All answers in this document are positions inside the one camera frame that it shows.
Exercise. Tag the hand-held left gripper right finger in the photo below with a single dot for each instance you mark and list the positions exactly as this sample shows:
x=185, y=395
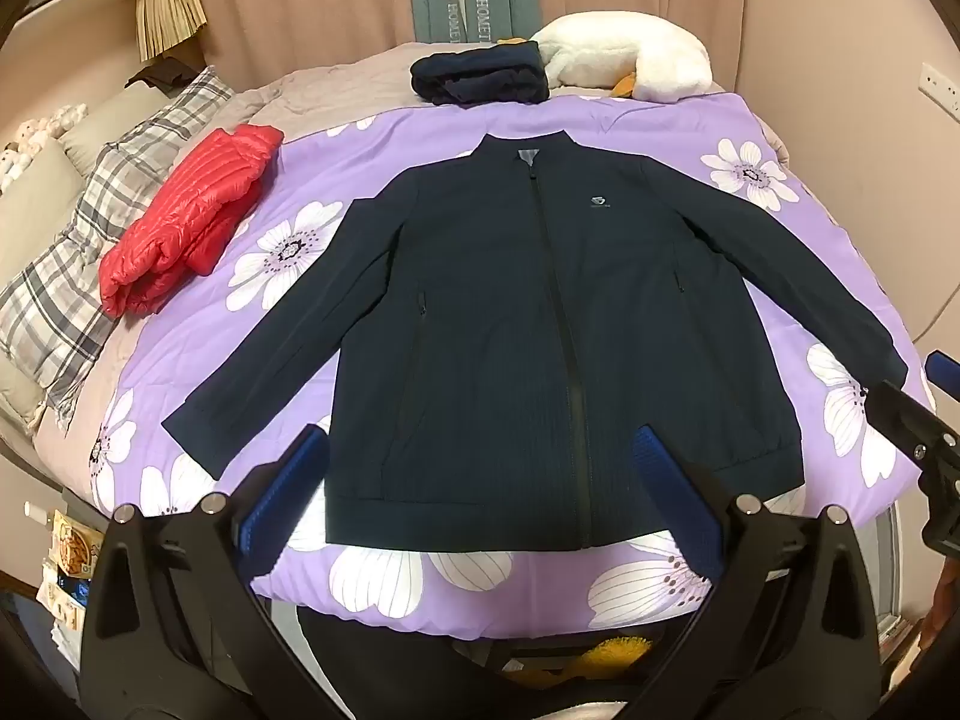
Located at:
x=675, y=495

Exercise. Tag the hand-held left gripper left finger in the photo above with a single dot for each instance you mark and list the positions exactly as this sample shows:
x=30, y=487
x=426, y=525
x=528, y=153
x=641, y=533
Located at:
x=279, y=495

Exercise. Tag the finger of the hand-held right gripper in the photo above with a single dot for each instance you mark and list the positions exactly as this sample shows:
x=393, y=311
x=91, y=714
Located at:
x=904, y=420
x=945, y=370

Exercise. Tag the navy zip jacket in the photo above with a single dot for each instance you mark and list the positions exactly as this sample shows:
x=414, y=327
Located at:
x=480, y=315

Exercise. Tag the folded navy clothes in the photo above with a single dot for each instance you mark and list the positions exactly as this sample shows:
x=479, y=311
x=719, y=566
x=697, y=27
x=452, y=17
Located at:
x=480, y=71

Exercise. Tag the yellow fuzzy slipper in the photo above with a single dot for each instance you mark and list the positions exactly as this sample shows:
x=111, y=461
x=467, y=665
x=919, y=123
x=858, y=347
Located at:
x=611, y=656

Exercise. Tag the printed snack box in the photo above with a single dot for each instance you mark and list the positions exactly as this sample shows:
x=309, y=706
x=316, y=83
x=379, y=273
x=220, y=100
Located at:
x=75, y=551

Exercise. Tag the red down jacket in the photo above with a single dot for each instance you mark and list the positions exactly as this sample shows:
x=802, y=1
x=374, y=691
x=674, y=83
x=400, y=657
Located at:
x=187, y=217

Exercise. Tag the grey plaid pillow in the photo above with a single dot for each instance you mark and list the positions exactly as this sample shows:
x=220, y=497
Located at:
x=67, y=292

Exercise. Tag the purple floral blanket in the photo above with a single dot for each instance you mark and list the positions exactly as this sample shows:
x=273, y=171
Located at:
x=420, y=150

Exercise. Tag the beige pillow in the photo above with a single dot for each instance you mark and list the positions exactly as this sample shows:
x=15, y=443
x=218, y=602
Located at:
x=34, y=210

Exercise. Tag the beige bed sheet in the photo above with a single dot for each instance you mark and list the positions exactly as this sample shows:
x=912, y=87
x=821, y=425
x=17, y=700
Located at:
x=330, y=90

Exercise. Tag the white fluffy plush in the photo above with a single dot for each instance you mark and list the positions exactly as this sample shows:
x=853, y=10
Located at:
x=37, y=135

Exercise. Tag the dark brown item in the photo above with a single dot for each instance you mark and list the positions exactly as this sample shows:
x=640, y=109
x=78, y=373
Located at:
x=161, y=73

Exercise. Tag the white plush goose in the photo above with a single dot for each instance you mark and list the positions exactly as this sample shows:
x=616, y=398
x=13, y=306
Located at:
x=630, y=52

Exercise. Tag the beige curtain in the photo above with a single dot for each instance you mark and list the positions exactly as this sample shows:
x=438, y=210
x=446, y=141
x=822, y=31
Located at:
x=300, y=0

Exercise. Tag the white wall socket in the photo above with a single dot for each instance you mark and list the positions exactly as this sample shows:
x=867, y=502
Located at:
x=941, y=90

